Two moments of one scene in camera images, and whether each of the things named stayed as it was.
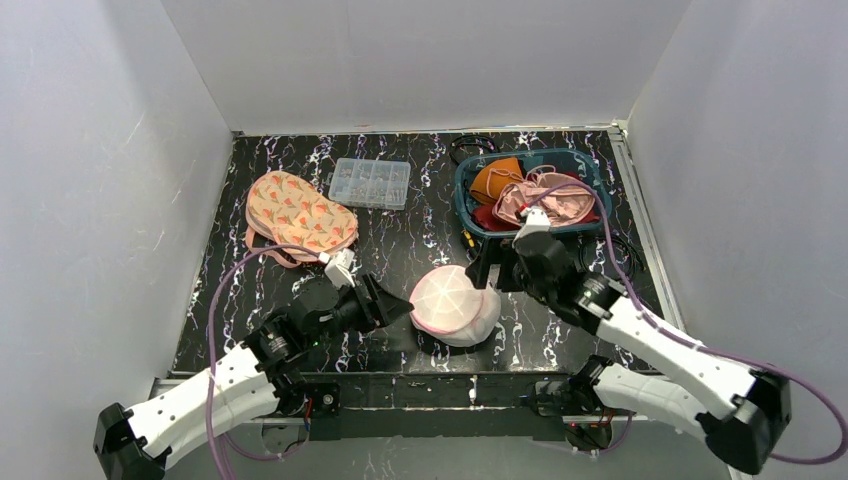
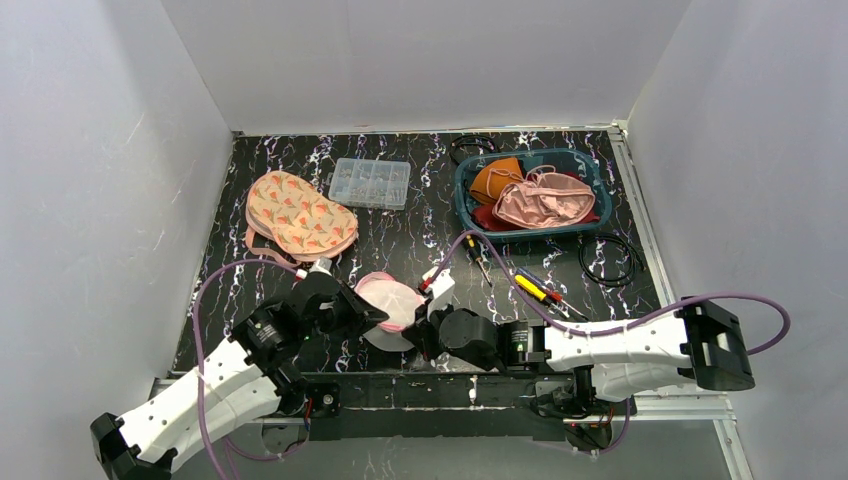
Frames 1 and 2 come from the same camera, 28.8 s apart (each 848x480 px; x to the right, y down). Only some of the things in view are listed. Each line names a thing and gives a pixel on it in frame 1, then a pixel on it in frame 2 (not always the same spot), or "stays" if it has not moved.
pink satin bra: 560,209 stays
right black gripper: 506,268 → 425,324
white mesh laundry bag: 449,310 → 399,301
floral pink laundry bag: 282,209 stays
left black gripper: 369,299 stays
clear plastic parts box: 374,184 stays
